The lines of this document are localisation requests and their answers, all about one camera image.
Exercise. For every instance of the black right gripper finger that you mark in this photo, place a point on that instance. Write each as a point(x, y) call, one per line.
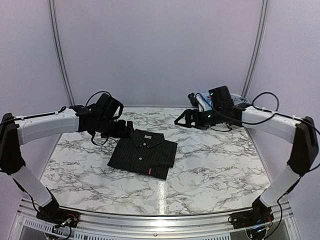
point(187, 124)
point(190, 115)

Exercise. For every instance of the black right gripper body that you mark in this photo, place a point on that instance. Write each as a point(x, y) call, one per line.
point(204, 122)

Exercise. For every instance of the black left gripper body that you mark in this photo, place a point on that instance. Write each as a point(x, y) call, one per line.
point(112, 132)

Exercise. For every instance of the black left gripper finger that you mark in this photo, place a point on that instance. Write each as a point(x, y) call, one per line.
point(125, 134)
point(129, 128)

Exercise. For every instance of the black pinstriped shirt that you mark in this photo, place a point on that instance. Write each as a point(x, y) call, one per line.
point(146, 153)

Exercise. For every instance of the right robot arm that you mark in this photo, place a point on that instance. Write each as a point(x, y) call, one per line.
point(299, 135)

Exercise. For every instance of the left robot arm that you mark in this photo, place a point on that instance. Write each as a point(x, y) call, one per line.
point(26, 142)

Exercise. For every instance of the white plastic laundry basket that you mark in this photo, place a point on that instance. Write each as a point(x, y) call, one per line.
point(218, 119)

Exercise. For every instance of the grey denim jeans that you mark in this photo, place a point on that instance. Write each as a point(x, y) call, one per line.
point(238, 99)

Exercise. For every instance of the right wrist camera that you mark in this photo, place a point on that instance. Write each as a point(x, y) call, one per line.
point(191, 98)

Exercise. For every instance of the aluminium front rail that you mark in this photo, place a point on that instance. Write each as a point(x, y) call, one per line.
point(107, 226)

